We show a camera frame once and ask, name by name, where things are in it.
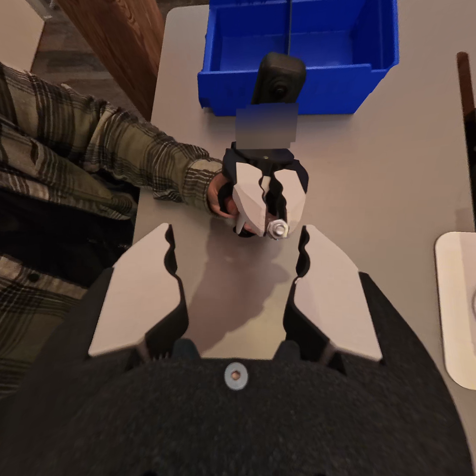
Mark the wide blue storage bin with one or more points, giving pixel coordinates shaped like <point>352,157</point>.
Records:
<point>334,93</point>

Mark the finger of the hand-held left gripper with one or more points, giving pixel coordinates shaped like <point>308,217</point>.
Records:
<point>295,197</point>
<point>247,197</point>

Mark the person's torso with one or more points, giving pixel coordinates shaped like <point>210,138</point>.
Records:
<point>37,297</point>

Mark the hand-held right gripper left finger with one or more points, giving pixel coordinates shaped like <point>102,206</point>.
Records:
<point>141,293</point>

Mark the person's left hand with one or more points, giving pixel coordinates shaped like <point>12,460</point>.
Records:
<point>214,197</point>

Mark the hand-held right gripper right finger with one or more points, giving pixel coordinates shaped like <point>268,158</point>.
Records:
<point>334,297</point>

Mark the person's left forearm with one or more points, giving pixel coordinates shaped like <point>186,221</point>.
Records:
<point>111,148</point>

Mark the black smartphone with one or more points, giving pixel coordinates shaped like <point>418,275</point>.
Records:
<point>471,167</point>

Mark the black bin divider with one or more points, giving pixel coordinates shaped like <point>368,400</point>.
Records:
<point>289,29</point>

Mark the white board stand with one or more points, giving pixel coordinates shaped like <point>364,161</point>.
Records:
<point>453,297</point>

